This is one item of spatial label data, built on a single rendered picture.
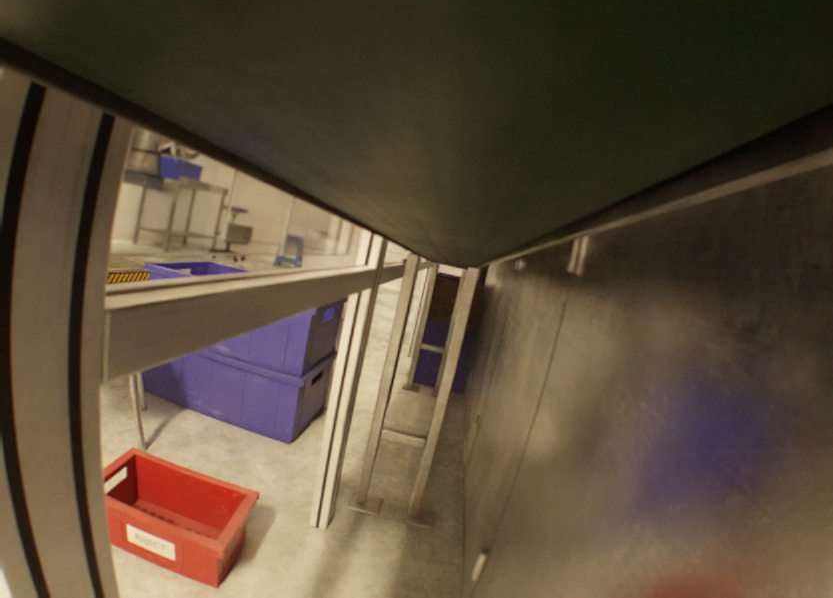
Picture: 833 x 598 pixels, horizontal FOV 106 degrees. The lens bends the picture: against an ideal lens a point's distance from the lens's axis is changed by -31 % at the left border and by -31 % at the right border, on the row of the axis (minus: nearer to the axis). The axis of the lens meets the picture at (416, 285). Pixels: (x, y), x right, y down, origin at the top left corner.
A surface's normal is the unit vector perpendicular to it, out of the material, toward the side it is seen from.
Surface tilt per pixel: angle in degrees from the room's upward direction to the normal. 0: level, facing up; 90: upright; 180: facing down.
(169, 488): 90
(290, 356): 90
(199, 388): 90
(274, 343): 90
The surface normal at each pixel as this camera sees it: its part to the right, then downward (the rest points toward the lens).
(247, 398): -0.09, 0.07
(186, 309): 0.97, 0.22
